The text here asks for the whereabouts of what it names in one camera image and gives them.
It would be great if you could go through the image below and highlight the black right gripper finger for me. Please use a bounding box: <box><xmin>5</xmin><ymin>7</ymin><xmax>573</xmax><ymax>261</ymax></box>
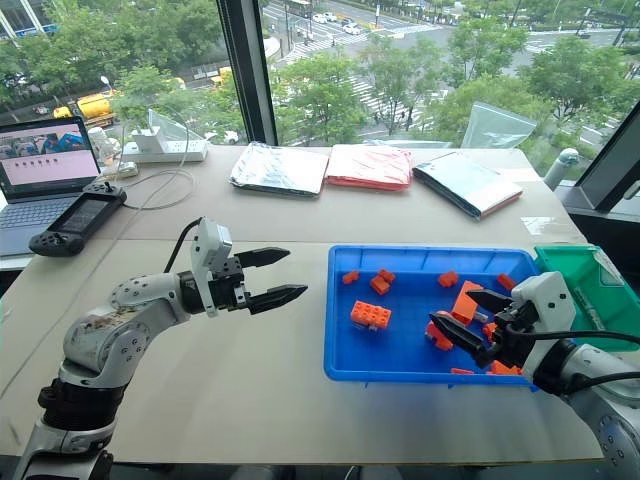
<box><xmin>465</xmin><ymin>289</ymin><xmax>516</xmax><ymax>315</ymax></box>
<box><xmin>428</xmin><ymin>311</ymin><xmax>495</xmax><ymax>370</ymax></box>

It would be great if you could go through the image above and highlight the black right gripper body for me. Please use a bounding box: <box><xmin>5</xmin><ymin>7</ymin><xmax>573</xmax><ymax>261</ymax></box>
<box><xmin>474</xmin><ymin>300</ymin><xmax>541</xmax><ymax>372</ymax></box>

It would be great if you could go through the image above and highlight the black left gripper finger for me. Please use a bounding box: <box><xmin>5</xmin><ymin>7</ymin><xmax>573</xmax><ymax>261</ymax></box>
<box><xmin>234</xmin><ymin>246</ymin><xmax>292</xmax><ymax>269</ymax></box>
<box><xmin>244</xmin><ymin>284</ymin><xmax>309</xmax><ymax>317</ymax></box>

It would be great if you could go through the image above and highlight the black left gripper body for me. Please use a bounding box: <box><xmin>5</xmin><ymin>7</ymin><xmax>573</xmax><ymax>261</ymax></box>
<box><xmin>207</xmin><ymin>255</ymin><xmax>252</xmax><ymax>314</ymax></box>

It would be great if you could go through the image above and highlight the green plastic tray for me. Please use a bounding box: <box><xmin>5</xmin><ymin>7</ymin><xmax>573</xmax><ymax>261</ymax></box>
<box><xmin>533</xmin><ymin>244</ymin><xmax>640</xmax><ymax>352</ymax></box>

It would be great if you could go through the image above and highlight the large smooth orange block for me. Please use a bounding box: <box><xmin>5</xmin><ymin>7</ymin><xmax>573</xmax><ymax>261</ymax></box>
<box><xmin>451</xmin><ymin>280</ymin><xmax>487</xmax><ymax>327</ymax></box>

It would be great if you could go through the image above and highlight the blue plastic tray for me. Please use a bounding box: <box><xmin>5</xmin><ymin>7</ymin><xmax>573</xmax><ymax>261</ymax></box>
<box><xmin>323</xmin><ymin>244</ymin><xmax>547</xmax><ymax>390</ymax></box>

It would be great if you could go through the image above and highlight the silver plastic bag pack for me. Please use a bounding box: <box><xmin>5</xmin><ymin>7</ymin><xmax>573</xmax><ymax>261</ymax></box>
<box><xmin>228</xmin><ymin>141</ymin><xmax>331</xmax><ymax>200</ymax></box>

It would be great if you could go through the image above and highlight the six-stud orange building block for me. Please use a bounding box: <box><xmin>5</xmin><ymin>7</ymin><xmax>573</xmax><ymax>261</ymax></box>
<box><xmin>349</xmin><ymin>299</ymin><xmax>393</xmax><ymax>327</ymax></box>

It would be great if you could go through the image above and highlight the clear bag with dark sheets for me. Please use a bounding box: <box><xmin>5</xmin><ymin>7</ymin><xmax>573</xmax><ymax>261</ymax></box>
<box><xmin>411</xmin><ymin>151</ymin><xmax>525</xmax><ymax>220</ymax></box>

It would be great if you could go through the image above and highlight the red plastic bag pack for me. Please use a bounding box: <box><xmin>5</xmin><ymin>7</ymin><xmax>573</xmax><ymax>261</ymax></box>
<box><xmin>323</xmin><ymin>144</ymin><xmax>416</xmax><ymax>192</ymax></box>

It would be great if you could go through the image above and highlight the white power strip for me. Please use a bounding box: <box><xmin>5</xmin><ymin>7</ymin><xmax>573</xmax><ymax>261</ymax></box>
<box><xmin>121</xmin><ymin>139</ymin><xmax>209</xmax><ymax>164</ymax></box>

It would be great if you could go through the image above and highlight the white power adapter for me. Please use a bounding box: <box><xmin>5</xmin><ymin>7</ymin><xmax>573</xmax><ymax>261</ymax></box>
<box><xmin>131</xmin><ymin>125</ymin><xmax>170</xmax><ymax>153</ymax></box>

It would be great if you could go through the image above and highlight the black handheld controller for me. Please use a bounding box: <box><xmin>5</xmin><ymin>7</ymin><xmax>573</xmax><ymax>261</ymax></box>
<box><xmin>28</xmin><ymin>180</ymin><xmax>128</xmax><ymax>258</ymax></box>

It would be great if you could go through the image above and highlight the clear zip bag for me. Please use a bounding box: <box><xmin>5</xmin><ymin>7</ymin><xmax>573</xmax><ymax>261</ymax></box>
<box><xmin>461</xmin><ymin>101</ymin><xmax>540</xmax><ymax>150</ymax></box>

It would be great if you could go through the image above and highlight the black window pillar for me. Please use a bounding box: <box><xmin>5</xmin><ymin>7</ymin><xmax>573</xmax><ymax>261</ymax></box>
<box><xmin>216</xmin><ymin>0</ymin><xmax>279</xmax><ymax>147</ymax></box>

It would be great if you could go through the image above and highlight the grey laptop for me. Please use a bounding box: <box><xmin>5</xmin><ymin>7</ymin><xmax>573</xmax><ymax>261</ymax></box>
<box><xmin>0</xmin><ymin>115</ymin><xmax>102</xmax><ymax>260</ymax></box>

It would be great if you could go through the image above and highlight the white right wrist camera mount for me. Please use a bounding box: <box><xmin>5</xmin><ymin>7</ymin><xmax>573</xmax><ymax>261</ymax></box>
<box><xmin>509</xmin><ymin>270</ymin><xmax>579</xmax><ymax>372</ymax></box>

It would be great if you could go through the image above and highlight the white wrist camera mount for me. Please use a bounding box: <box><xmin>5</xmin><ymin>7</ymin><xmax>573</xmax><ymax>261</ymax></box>
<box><xmin>189</xmin><ymin>216</ymin><xmax>234</xmax><ymax>319</ymax></box>
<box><xmin>509</xmin><ymin>270</ymin><xmax>579</xmax><ymax>372</ymax></box>

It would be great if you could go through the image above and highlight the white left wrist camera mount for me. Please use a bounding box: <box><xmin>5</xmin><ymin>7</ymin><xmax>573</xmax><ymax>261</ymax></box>
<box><xmin>189</xmin><ymin>216</ymin><xmax>234</xmax><ymax>319</ymax></box>

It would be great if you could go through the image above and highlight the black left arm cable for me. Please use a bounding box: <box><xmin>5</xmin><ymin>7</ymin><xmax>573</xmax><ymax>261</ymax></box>
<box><xmin>163</xmin><ymin>219</ymin><xmax>202</xmax><ymax>275</ymax></box>

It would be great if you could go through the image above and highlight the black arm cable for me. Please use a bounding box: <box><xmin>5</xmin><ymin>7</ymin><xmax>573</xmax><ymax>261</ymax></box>
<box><xmin>528</xmin><ymin>328</ymin><xmax>640</xmax><ymax>397</ymax></box>
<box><xmin>163</xmin><ymin>219</ymin><xmax>202</xmax><ymax>275</ymax></box>

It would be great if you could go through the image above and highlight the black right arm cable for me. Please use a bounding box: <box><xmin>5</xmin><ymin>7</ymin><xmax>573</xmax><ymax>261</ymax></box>
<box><xmin>528</xmin><ymin>328</ymin><xmax>640</xmax><ymax>397</ymax></box>

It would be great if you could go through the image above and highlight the white cable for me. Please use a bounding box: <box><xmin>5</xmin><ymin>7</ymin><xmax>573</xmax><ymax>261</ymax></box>
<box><xmin>117</xmin><ymin>115</ymin><xmax>197</xmax><ymax>210</ymax></box>

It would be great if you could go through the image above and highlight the black slanted window frame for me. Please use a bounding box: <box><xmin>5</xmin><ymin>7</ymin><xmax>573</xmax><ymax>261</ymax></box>
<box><xmin>567</xmin><ymin>113</ymin><xmax>640</xmax><ymax>236</ymax></box>

